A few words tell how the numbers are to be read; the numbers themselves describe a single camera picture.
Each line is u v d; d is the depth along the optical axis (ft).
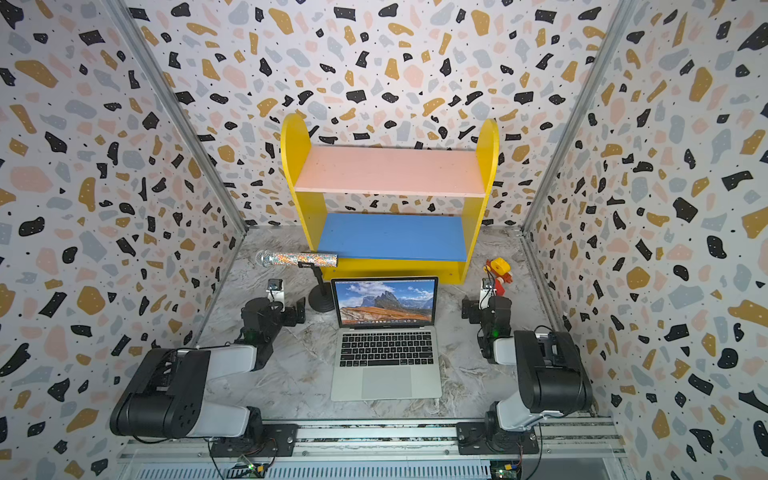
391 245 3.21
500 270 3.39
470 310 2.83
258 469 2.31
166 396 1.44
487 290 2.68
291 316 2.74
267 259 2.74
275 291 2.60
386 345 2.95
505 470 2.35
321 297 3.26
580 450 2.43
